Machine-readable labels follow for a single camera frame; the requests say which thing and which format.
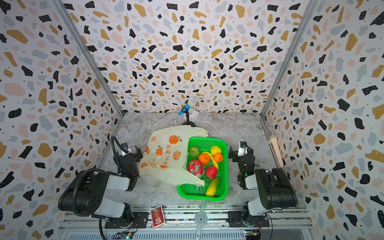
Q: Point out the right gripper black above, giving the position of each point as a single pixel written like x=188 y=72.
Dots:
x=243 y=160

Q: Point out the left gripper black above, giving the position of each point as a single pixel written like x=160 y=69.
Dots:
x=132 y=163

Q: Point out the orange tangerine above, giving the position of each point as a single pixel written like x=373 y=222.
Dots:
x=204 y=158
x=218 y=157

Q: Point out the red apple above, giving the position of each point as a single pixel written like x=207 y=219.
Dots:
x=211 y=172

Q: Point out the cream plastic bag orange print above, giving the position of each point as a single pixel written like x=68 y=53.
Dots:
x=165 y=156

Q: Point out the pink dragon fruit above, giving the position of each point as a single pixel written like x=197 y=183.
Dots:
x=196 y=168

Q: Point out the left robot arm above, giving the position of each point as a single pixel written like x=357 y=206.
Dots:
x=85 y=196

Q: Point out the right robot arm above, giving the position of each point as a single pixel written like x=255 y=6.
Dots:
x=274 y=188

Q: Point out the yellow banana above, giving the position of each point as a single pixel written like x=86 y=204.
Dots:
x=212 y=159

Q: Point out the yellow lemon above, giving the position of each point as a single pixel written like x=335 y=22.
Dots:
x=215 y=150

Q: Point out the beige wooden pestle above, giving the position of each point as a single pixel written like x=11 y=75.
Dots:
x=274 y=143

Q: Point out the green plastic basket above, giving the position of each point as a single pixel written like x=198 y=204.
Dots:
x=195 y=192

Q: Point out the green spiky fruit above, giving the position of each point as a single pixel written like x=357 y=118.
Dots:
x=194 y=151

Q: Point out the red playing card box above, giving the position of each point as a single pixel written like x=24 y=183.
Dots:
x=157 y=216

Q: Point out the black microphone stand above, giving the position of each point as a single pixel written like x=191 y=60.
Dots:
x=188 y=122

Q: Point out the round metal mounting plate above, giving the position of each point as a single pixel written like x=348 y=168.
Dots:
x=201 y=219

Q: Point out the blue toy microphone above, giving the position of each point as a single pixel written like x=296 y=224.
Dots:
x=191 y=103

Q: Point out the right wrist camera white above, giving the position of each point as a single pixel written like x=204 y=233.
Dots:
x=243 y=148

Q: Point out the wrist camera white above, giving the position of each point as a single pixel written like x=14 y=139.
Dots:
x=125 y=149
x=243 y=148

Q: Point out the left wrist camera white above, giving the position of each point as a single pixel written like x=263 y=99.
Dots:
x=125 y=149

